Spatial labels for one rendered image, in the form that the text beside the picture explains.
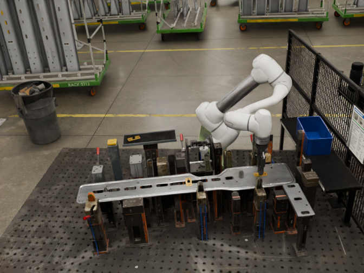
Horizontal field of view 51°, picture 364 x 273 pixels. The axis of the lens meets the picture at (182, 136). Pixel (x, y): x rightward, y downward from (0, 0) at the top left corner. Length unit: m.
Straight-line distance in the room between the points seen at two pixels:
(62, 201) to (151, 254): 0.89
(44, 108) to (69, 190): 2.08
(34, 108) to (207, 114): 2.59
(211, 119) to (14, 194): 2.42
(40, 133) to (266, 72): 3.25
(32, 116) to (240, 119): 3.25
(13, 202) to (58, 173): 1.16
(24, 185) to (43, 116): 0.94
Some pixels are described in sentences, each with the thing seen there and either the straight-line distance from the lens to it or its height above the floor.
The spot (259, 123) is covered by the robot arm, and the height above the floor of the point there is 1.41.
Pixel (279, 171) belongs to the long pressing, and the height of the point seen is 1.00.
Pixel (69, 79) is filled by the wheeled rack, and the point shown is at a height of 0.28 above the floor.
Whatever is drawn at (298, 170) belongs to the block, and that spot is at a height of 1.00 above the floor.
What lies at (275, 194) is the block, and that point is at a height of 0.98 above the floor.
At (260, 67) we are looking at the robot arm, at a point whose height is 1.53.
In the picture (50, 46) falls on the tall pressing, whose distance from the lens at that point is 6.60.
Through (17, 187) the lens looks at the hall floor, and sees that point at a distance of 4.61.
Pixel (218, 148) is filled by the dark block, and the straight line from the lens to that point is 2.59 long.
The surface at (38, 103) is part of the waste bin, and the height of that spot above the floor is 0.60.
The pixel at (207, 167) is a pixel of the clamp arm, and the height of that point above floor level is 1.01.
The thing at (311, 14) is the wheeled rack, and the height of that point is 0.32.
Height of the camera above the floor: 2.53
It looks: 31 degrees down
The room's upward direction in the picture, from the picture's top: 4 degrees counter-clockwise
